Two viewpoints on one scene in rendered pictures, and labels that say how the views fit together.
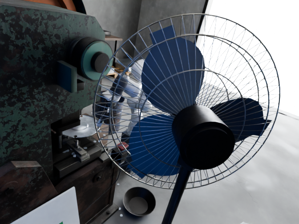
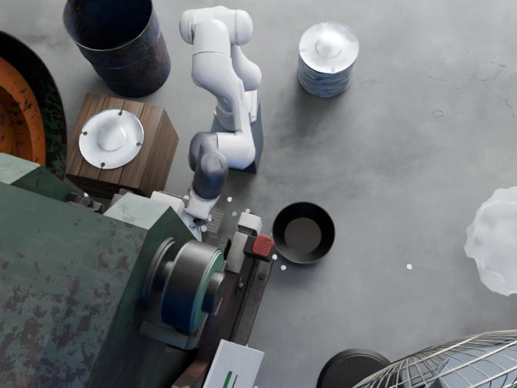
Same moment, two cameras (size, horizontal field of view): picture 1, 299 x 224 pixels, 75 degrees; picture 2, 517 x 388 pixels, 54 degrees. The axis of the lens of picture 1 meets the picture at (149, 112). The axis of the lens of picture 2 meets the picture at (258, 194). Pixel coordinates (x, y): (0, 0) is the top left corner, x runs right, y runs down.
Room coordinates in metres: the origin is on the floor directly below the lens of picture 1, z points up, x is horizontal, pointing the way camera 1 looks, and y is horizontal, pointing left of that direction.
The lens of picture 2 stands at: (0.69, 0.14, 2.40)
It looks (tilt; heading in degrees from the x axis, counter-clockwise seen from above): 72 degrees down; 356
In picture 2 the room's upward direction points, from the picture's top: 9 degrees counter-clockwise
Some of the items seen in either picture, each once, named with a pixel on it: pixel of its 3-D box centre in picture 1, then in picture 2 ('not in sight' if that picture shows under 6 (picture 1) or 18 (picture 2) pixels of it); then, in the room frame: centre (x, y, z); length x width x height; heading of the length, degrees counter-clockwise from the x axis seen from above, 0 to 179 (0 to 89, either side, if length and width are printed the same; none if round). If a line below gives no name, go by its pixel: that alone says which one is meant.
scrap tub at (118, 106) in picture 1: (107, 112); (123, 41); (2.32, 0.57, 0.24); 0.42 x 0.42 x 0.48
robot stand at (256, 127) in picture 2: (131, 149); (239, 137); (1.67, 0.11, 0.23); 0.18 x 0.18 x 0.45; 65
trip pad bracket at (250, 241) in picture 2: (118, 159); (259, 252); (1.04, 0.15, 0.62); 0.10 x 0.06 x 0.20; 58
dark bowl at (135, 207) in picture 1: (139, 202); (303, 233); (1.19, -0.08, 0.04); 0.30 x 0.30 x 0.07
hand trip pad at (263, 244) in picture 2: (121, 149); (263, 247); (1.03, 0.13, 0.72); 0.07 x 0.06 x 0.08; 148
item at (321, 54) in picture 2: not in sight; (328, 47); (2.02, -0.42, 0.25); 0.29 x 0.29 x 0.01
